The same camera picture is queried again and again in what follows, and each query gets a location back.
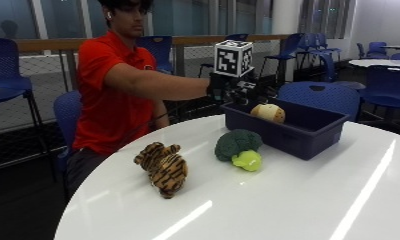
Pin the white marker cube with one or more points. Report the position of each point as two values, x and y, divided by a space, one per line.
233 58

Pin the beige potato plush toy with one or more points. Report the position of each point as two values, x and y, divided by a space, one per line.
269 112

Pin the green broccoli plush toy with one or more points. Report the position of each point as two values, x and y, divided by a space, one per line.
238 146

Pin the white round table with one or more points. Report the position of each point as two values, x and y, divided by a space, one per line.
380 62

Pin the dark blue plastic bin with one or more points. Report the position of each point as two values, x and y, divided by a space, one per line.
298 133

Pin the striped tiger plush toy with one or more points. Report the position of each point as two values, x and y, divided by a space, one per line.
165 168

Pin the white earbud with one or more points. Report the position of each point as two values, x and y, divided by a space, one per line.
109 15

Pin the the person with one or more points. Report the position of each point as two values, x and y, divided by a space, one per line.
109 110

